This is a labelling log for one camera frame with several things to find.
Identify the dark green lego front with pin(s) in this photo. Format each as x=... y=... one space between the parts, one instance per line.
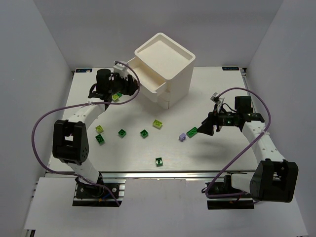
x=159 y=162

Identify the dark green lego left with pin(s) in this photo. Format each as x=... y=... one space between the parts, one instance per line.
x=100 y=139

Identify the lilac small lego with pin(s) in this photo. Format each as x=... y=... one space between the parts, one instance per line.
x=182 y=137

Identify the green long lego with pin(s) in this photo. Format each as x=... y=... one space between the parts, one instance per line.
x=192 y=132

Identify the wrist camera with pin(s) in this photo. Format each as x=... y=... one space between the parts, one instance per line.
x=120 y=66
x=217 y=99

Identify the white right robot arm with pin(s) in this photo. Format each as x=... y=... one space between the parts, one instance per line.
x=274 y=178

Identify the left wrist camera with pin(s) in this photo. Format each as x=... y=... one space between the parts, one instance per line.
x=120 y=66

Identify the lime lego brick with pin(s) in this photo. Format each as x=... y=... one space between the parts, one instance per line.
x=115 y=97
x=157 y=124
x=99 y=129

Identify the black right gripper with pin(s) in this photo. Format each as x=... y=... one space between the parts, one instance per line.
x=212 y=121

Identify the white drawer cabinet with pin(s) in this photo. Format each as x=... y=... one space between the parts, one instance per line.
x=173 y=62

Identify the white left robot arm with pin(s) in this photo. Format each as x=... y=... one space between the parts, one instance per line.
x=70 y=140

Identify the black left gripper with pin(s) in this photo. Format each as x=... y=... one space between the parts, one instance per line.
x=125 y=84

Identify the dark green lego middle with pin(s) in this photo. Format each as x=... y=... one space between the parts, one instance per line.
x=144 y=133

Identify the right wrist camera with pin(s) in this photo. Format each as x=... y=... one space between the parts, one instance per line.
x=217 y=99

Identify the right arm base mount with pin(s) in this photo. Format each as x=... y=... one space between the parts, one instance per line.
x=231 y=201

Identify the dark green lego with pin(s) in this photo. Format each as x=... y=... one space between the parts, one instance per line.
x=159 y=162
x=100 y=139
x=122 y=133
x=144 y=133

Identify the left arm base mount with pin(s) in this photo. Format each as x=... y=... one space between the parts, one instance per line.
x=87 y=195

